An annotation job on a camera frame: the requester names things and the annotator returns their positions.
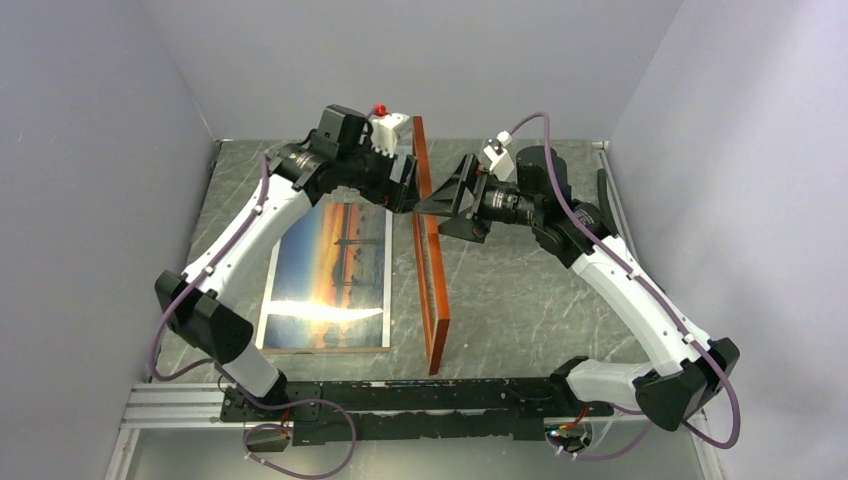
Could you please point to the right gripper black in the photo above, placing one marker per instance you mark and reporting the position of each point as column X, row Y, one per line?
column 448, row 198

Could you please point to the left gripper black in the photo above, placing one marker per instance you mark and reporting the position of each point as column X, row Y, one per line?
column 396, row 197

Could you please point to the wooden picture frame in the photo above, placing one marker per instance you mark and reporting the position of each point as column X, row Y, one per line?
column 433, row 293

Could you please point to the sunset photo print board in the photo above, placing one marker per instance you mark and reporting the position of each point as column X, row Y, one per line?
column 328, row 288

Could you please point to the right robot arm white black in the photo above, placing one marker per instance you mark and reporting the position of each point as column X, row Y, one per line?
column 686, row 367

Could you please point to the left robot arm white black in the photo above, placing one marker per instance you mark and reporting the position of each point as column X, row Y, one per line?
column 198, row 326

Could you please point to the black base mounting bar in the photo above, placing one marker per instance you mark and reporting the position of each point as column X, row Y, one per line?
column 523, row 409

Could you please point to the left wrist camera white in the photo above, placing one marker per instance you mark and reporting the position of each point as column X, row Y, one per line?
column 387, row 129

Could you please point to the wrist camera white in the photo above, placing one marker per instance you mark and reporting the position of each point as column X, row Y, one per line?
column 387, row 129
column 498, row 160

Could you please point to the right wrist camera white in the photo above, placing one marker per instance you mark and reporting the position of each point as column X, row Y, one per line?
column 498, row 160

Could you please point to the aluminium extrusion rail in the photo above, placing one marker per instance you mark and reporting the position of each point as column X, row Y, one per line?
column 173, row 406

